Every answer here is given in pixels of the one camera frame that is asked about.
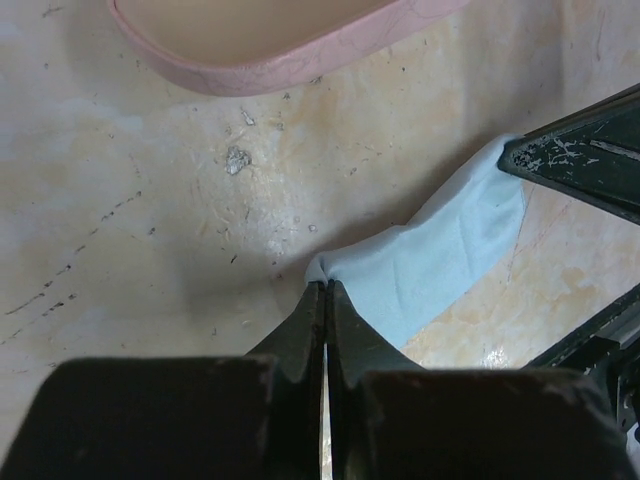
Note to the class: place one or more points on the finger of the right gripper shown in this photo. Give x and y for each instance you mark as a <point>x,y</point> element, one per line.
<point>591,155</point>
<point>596,325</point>

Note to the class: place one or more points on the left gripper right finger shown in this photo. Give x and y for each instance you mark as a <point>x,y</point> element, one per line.
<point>394,419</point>

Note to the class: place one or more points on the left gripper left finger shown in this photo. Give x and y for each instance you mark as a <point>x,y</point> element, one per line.
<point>255,416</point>

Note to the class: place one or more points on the light blue cloth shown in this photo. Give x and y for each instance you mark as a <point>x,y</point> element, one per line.
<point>402,278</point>

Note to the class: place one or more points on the pink glasses case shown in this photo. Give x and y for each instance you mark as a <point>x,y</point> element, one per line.
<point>246,48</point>

